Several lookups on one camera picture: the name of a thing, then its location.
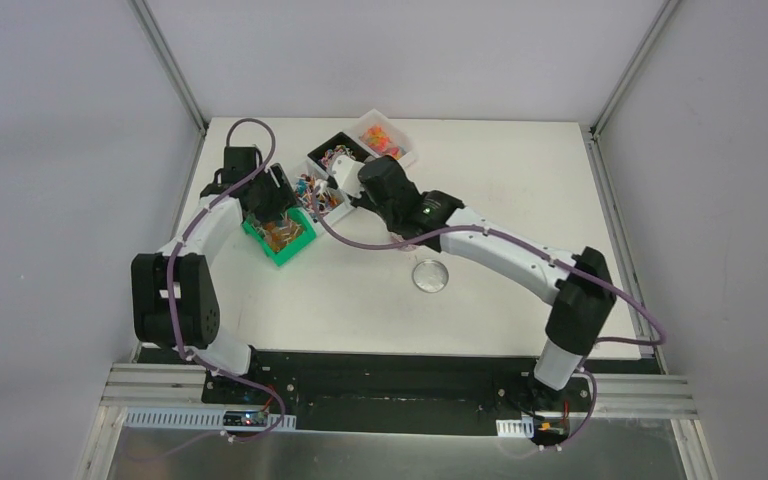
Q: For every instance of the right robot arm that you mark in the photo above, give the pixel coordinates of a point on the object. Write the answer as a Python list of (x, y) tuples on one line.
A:
[(575, 286)]

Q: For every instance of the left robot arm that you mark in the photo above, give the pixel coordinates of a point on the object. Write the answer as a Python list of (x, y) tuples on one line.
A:
[(174, 301)]

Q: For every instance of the white gummy bin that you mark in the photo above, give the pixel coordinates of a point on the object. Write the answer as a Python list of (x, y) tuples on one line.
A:
[(376, 133)]

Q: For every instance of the green candy bin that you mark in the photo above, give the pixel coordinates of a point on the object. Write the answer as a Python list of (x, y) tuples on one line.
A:
[(284, 239)]

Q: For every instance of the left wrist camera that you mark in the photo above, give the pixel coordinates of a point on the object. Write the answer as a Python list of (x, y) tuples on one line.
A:
[(278, 176)]

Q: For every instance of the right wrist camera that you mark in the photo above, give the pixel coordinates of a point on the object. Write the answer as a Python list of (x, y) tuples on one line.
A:
[(343, 176)]

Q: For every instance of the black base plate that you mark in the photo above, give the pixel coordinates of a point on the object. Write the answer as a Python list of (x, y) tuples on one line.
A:
[(401, 394)]

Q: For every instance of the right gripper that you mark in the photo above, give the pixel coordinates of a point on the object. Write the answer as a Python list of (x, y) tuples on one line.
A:
[(364, 201)]

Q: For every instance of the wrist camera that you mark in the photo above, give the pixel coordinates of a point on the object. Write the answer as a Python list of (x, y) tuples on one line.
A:
[(343, 176), (278, 176)]

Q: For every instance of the clear plastic jar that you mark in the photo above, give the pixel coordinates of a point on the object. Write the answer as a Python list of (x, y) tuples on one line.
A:
[(404, 246)]

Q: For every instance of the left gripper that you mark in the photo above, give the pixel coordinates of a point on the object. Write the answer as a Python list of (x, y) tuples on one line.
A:
[(268, 204)]

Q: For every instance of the white lollipop bin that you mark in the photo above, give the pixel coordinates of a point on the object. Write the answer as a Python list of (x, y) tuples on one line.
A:
[(317, 200)]

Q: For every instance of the black lollipop bin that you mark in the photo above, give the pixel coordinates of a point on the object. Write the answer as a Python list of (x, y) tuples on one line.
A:
[(320, 159)]

